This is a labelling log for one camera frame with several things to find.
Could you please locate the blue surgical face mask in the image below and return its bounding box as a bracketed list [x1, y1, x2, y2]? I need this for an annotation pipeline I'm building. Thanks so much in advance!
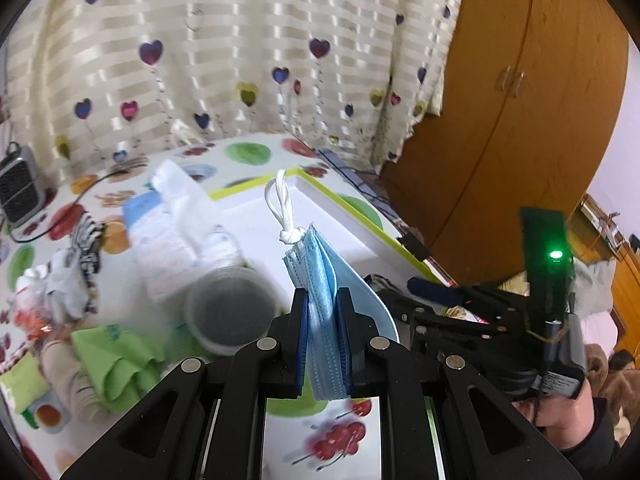
[265, 169, 399, 401]

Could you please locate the green cloth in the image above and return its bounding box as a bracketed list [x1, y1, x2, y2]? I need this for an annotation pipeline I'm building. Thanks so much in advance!
[70, 324, 166, 414]

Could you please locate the person's right hand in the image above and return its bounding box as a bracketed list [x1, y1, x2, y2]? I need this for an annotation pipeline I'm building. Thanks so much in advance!
[512, 384, 594, 450]

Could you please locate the black binder clip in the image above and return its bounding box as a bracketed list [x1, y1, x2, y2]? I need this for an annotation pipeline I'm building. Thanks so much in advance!
[397, 232, 431, 261]

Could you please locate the clear round plastic container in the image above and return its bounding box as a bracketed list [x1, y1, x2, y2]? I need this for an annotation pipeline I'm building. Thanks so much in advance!
[183, 266, 280, 356]

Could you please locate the fruit pattern tablecloth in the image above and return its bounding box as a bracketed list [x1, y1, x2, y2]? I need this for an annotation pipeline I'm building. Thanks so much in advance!
[1, 133, 433, 479]

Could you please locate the white tray, green rim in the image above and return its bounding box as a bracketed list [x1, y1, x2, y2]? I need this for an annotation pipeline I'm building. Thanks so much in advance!
[208, 166, 457, 331]

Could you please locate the blue white tissue pack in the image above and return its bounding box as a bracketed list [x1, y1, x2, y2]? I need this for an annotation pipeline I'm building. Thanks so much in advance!
[122, 160, 245, 309]

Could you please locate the brown wooden wardrobe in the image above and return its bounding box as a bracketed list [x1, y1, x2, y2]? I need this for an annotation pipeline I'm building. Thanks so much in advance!
[382, 0, 628, 284]

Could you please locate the grey small space heater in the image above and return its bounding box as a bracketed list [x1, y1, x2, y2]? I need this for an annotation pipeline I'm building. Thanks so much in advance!
[0, 141, 46, 228]

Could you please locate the striped heart pattern curtain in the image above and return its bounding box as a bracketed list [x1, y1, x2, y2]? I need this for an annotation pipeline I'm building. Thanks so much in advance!
[1, 0, 462, 179]

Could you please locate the black heater power cable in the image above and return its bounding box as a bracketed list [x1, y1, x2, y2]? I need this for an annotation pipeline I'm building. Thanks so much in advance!
[8, 155, 151, 245]

